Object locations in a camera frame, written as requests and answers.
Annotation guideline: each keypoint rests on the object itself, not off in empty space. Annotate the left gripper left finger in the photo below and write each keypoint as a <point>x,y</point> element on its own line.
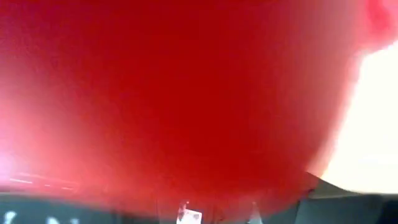
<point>46,214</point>

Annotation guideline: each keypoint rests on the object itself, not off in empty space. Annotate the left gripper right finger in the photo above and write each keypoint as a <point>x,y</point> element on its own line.
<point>342,208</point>

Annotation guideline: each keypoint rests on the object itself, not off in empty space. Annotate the red measuring cup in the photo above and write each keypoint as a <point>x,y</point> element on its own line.
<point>186,93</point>

